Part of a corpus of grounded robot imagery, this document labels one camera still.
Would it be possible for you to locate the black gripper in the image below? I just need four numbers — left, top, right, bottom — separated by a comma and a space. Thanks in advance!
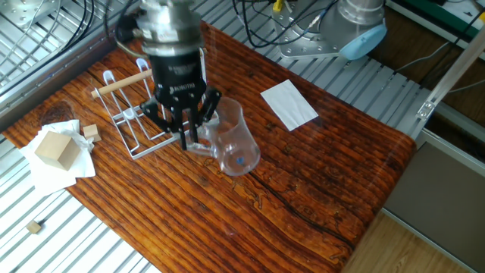
142, 49, 224, 151

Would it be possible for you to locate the clear glass cup with handle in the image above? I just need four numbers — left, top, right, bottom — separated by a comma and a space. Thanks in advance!
186, 97, 262, 177

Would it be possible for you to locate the white wire cup rack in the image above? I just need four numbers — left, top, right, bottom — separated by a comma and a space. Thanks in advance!
91, 57, 190, 160

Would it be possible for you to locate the flat white paper sheet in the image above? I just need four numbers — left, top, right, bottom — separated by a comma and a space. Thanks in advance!
260, 79, 320, 133

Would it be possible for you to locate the large wooden block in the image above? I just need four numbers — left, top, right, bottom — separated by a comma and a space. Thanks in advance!
34, 130, 81, 171

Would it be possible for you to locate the crumpled white paper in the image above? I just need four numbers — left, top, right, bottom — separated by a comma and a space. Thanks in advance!
19, 119, 98, 190

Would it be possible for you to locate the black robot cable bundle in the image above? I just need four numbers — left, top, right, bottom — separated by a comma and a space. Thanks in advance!
231, 0, 338, 50

